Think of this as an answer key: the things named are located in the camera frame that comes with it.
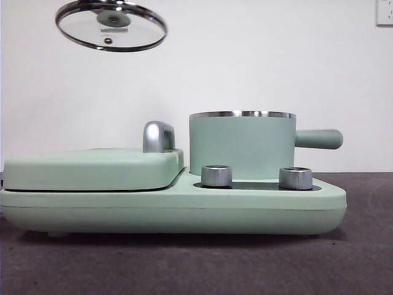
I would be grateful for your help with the glass lid with green knob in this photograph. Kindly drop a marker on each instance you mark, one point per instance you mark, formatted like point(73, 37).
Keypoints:
point(113, 20)

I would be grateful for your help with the silver control dial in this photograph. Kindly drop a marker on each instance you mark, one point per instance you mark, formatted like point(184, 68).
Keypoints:
point(216, 176)
point(295, 179)

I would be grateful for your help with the mint green hinged griddle cover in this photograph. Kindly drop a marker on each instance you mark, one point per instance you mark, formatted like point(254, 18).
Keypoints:
point(76, 169)

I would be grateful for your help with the mint green breakfast machine base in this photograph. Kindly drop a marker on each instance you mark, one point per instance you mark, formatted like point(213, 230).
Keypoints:
point(92, 212)

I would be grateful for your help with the white wall socket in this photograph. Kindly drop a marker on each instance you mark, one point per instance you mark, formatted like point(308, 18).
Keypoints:
point(385, 12)

